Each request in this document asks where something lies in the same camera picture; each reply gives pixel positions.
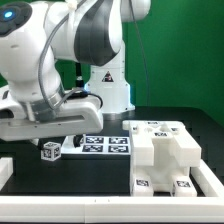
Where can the white flat back panel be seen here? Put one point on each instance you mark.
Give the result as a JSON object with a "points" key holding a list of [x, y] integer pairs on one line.
{"points": [[98, 145]]}

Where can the white fence rail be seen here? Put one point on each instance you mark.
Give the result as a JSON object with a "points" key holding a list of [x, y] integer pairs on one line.
{"points": [[207, 181], [111, 209]]}

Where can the white long side rail back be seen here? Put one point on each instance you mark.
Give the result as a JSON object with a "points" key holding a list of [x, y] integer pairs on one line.
{"points": [[187, 152]]}

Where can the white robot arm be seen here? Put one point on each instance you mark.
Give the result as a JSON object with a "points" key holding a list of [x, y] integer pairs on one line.
{"points": [[33, 36]]}

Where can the white front fence rail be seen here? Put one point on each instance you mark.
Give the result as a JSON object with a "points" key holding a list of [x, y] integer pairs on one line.
{"points": [[111, 209]]}

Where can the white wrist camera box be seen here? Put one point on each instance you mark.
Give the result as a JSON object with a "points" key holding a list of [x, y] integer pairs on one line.
{"points": [[10, 109]]}

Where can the white long side rail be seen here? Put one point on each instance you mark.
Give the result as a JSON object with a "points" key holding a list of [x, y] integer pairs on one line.
{"points": [[187, 152], [142, 146]]}

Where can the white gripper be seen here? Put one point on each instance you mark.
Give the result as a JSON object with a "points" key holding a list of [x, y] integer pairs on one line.
{"points": [[79, 116]]}

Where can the white right fence rail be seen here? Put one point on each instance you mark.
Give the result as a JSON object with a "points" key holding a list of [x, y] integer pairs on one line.
{"points": [[207, 181]]}

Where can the white chair seat block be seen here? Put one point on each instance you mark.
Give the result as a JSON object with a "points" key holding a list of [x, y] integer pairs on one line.
{"points": [[164, 165]]}

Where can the white left fence block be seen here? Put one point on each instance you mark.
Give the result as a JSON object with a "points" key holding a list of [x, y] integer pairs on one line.
{"points": [[6, 170]]}

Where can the white long side rail front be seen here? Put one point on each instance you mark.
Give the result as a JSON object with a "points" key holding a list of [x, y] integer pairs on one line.
{"points": [[142, 146]]}

